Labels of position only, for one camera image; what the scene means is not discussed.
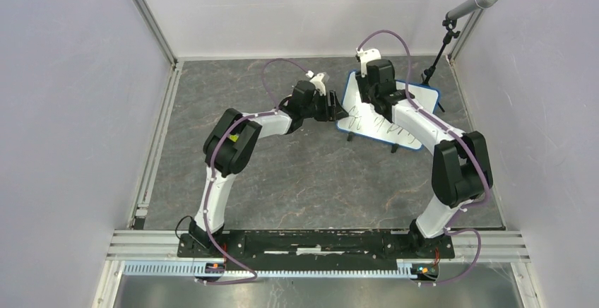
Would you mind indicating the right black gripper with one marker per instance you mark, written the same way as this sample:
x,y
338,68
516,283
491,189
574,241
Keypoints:
x,y
361,82

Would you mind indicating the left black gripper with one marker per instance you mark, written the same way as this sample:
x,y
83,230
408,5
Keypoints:
x,y
334,112

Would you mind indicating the blue framed whiteboard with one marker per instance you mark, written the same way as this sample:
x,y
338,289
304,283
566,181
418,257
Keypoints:
x,y
364,121

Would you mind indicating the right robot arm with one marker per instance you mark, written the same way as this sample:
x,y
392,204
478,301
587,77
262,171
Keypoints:
x,y
460,162

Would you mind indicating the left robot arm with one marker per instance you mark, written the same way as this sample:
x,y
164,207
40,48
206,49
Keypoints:
x,y
232,141

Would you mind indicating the black microphone stand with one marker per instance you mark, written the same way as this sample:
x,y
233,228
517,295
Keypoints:
x,y
451,33

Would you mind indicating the grey microphone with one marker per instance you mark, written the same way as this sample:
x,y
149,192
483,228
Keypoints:
x,y
468,7

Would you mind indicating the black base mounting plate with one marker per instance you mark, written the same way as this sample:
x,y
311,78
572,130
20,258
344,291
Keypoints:
x,y
313,250

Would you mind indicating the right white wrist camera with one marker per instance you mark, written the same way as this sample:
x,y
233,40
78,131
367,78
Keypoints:
x,y
364,56

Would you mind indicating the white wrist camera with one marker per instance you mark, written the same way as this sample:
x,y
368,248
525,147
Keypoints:
x,y
364,56
318,80

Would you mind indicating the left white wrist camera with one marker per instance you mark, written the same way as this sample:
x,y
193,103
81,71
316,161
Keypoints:
x,y
318,80

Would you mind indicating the white cable duct rail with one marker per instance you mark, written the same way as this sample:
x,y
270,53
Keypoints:
x,y
208,271

